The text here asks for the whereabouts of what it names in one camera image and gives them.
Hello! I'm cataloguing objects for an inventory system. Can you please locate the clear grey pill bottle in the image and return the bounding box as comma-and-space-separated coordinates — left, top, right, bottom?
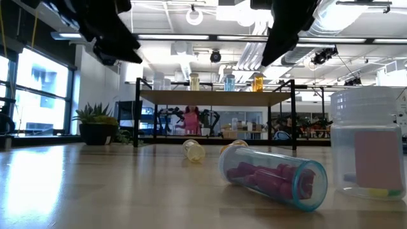
224, 74, 236, 92

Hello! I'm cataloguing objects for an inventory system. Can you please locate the white round ceiling lamp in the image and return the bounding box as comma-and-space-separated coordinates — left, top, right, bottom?
186, 8, 204, 26

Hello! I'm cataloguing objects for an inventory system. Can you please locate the cardboard box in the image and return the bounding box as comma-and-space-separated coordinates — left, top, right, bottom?
221, 124, 235, 139

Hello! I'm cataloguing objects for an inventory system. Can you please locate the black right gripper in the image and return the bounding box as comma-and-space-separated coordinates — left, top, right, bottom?
250, 0, 319, 67

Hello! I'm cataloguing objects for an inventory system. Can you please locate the potted succulent plant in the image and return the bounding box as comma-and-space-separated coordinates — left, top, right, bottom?
72, 102, 131, 146

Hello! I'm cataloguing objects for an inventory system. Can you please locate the large glass window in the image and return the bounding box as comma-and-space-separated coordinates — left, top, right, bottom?
0, 46, 77, 136

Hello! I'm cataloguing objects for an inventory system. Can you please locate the yellow hanging strap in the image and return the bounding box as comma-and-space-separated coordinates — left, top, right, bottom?
31, 9, 39, 48
0, 3, 7, 48

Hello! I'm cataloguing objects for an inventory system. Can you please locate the black ceiling spotlight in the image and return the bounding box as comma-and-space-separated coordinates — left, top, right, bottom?
209, 50, 223, 64
343, 77, 362, 87
310, 46, 339, 66

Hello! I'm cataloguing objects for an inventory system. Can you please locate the large clear bottle pink label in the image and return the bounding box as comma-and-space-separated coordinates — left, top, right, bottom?
329, 85, 407, 201

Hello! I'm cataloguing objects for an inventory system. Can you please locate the long ceiling light strip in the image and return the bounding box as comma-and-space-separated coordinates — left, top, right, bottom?
372, 38, 407, 45
137, 34, 210, 41
298, 37, 367, 44
217, 34, 270, 41
50, 31, 84, 41

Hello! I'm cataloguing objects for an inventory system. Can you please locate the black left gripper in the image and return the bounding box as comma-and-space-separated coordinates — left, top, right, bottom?
60, 0, 143, 66

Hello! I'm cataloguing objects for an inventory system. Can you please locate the person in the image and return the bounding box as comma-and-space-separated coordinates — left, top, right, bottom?
183, 106, 201, 136

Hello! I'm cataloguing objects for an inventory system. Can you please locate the blue white round object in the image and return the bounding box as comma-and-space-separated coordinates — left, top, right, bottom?
272, 130, 292, 141

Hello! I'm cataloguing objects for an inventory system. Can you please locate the blue bottle with pink pills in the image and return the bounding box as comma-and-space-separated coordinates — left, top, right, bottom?
217, 144, 328, 212

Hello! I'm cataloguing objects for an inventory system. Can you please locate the yellow pill bottle white cap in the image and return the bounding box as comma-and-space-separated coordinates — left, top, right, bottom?
189, 73, 200, 92
182, 139, 207, 163

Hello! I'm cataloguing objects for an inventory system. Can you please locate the wooden shelf with black legs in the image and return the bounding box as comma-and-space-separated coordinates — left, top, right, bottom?
133, 77, 298, 151

